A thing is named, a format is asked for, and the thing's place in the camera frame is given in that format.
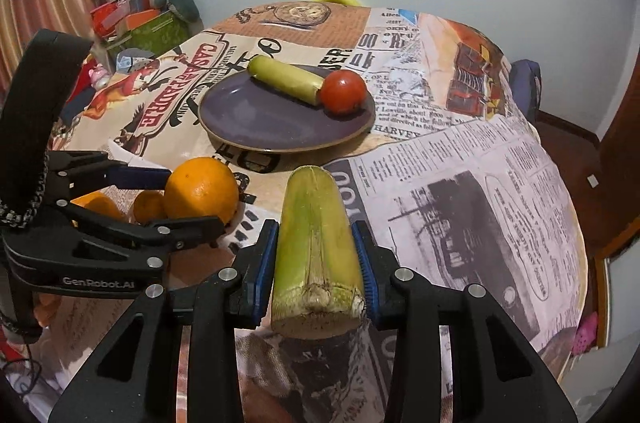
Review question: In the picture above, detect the green storage box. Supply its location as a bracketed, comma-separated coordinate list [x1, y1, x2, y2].
[120, 13, 192, 54]

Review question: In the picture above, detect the large orange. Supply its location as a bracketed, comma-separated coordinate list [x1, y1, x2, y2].
[163, 157, 241, 226]

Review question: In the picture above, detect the slim green sugarcane piece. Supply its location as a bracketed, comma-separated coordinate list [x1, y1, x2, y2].
[246, 55, 326, 106]

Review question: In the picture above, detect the striped curtain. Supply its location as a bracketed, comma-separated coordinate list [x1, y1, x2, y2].
[0, 0, 113, 88]

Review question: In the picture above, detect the small orange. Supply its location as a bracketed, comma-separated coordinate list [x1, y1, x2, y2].
[132, 190, 168, 225]
[70, 193, 126, 224]

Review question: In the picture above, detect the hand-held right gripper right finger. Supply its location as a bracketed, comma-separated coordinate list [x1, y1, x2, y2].
[350, 220, 581, 423]

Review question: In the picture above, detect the red tomato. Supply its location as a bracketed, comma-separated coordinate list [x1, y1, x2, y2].
[320, 70, 369, 114]

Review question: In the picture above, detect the pink shoe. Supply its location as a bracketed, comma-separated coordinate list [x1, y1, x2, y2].
[572, 313, 600, 356]

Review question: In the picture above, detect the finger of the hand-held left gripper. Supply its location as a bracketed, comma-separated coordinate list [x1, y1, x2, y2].
[60, 198, 226, 265]
[46, 150, 173, 200]

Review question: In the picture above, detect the red and white box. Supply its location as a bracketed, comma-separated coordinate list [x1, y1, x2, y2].
[90, 0, 168, 38]

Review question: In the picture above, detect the blue chair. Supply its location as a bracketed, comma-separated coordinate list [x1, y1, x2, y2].
[510, 59, 543, 124]

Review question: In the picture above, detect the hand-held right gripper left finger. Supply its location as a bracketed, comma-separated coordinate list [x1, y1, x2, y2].
[47, 219, 281, 423]

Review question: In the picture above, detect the wooden door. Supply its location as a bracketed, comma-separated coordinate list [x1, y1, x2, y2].
[592, 88, 640, 264]

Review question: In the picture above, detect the thick green sugarcane piece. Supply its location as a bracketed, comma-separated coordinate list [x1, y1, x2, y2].
[270, 165, 368, 341]

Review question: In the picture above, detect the dark purple plate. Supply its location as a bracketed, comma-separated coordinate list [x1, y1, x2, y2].
[197, 64, 377, 154]

